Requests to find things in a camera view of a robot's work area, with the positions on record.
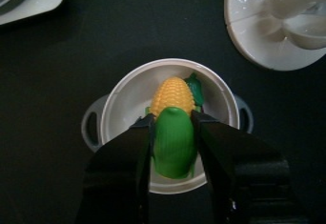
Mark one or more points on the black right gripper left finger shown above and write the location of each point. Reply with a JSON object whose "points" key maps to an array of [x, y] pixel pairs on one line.
{"points": [[116, 170]]}

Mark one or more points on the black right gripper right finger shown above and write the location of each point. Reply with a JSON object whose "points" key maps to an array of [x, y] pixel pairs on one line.
{"points": [[245, 173]]}

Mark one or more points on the yellow toy corn green husk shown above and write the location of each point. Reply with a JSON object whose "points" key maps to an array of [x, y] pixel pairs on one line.
{"points": [[172, 129]]}

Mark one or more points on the white cup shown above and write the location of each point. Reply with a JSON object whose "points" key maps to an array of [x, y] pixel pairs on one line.
{"points": [[296, 11]]}

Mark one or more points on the white round plate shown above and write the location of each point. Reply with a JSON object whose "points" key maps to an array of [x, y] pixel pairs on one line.
{"points": [[257, 43]]}

